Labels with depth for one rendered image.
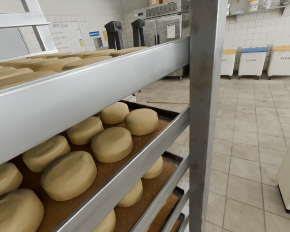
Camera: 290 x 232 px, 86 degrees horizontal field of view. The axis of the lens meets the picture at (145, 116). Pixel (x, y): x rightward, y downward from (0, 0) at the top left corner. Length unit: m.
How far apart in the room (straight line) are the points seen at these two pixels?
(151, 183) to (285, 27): 5.36
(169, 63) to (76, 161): 0.14
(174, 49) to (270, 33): 5.31
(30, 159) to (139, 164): 0.12
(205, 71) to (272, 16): 5.25
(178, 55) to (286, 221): 1.84
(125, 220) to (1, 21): 0.48
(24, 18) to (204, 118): 0.48
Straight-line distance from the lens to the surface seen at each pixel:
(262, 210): 1.92
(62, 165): 0.19
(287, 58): 4.94
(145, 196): 0.26
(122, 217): 0.26
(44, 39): 0.54
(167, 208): 0.36
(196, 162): 0.28
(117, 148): 0.18
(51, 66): 0.20
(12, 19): 0.53
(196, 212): 0.40
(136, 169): 0.16
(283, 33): 5.50
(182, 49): 0.19
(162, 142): 0.18
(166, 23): 4.85
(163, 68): 0.16
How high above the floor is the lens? 1.53
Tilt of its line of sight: 29 degrees down
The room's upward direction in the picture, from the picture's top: 9 degrees counter-clockwise
